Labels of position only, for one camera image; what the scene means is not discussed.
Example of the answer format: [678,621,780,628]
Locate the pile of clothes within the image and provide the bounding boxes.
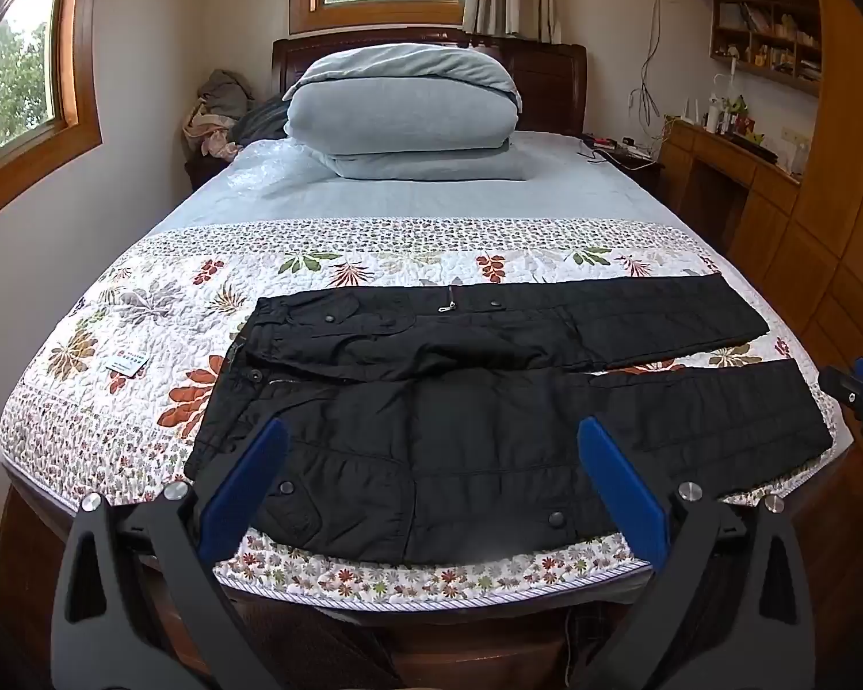
[182,69,257,159]

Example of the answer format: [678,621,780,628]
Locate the wooden desk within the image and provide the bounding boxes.
[660,118,810,263]

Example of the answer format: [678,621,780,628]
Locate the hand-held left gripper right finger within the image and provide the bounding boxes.
[576,415,817,690]

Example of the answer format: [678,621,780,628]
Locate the dark wooden nightstand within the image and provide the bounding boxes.
[579,131,667,191]

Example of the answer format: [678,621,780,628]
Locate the wooden wall shelf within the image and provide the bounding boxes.
[709,0,825,97]

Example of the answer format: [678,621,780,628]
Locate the hanging wall cables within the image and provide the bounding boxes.
[627,0,681,136]

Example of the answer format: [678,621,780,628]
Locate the black pants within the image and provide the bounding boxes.
[185,274,835,568]

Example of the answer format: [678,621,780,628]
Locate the clear plastic bag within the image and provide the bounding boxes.
[239,139,335,191]

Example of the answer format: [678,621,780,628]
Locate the light blue bed sheet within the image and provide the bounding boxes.
[178,131,671,232]

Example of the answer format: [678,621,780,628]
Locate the wooden side window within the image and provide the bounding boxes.
[0,0,105,232]

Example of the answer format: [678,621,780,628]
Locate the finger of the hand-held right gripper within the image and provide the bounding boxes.
[818,358,863,412]

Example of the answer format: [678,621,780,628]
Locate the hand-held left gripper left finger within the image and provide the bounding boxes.
[50,415,291,690]

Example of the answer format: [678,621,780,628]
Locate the folded light blue duvet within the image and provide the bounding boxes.
[282,43,530,182]

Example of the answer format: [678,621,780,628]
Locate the floral quilted bedspread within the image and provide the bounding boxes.
[0,219,846,608]

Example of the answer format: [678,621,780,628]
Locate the dark grey garment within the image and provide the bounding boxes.
[228,97,290,146]

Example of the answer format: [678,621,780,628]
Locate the wooden wardrobe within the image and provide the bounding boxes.
[784,0,863,634]

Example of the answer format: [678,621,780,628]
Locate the white desk lamp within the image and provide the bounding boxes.
[703,63,736,132]

